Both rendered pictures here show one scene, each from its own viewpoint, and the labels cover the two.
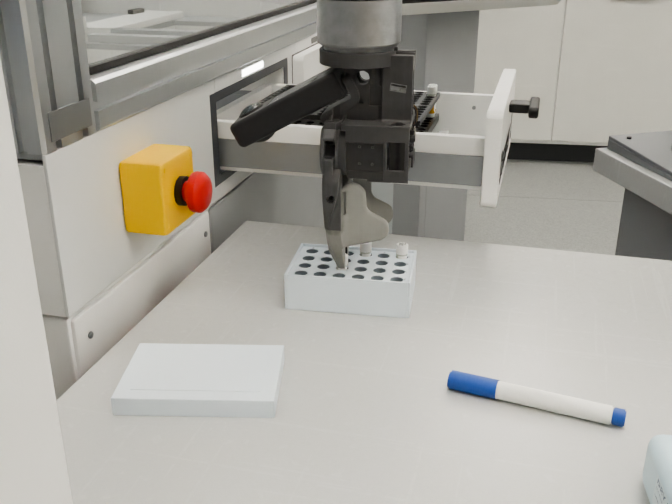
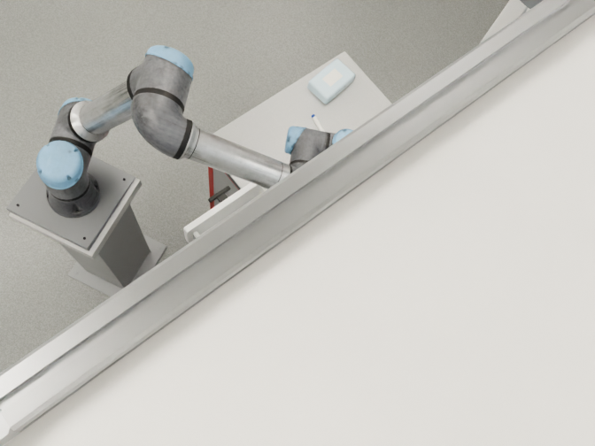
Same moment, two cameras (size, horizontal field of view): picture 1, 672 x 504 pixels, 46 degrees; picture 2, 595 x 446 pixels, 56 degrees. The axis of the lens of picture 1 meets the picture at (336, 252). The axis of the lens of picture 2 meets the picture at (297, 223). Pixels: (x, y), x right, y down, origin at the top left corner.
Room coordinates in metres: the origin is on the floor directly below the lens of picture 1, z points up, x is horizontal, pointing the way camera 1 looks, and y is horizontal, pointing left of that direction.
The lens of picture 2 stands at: (1.43, 0.14, 2.42)
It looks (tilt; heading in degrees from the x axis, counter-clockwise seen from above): 70 degrees down; 196
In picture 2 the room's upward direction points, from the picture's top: 22 degrees clockwise
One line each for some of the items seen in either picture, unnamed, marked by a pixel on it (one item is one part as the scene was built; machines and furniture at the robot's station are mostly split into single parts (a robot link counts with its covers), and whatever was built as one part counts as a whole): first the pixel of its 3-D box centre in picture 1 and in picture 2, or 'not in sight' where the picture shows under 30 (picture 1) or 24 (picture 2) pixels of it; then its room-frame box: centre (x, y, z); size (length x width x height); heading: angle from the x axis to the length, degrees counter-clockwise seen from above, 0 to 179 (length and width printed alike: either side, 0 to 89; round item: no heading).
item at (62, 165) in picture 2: not in sight; (63, 168); (1.19, -0.61, 0.95); 0.13 x 0.12 x 0.14; 28
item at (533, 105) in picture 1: (524, 106); (221, 196); (0.97, -0.23, 0.91); 0.07 x 0.04 x 0.01; 165
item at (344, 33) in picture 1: (359, 24); not in sight; (0.72, -0.02, 1.03); 0.08 x 0.08 x 0.05
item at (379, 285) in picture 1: (352, 278); not in sight; (0.73, -0.02, 0.78); 0.12 x 0.08 x 0.04; 81
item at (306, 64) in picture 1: (323, 76); not in sight; (1.36, 0.02, 0.87); 0.29 x 0.02 x 0.11; 165
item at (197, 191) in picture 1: (193, 191); not in sight; (0.72, 0.14, 0.88); 0.04 x 0.03 x 0.04; 165
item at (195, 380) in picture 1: (203, 377); not in sight; (0.56, 0.11, 0.77); 0.13 x 0.09 x 0.02; 88
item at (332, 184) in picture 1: (334, 182); not in sight; (0.70, 0.00, 0.89); 0.05 x 0.02 x 0.09; 171
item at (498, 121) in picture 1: (500, 130); (227, 208); (0.97, -0.21, 0.87); 0.29 x 0.02 x 0.11; 165
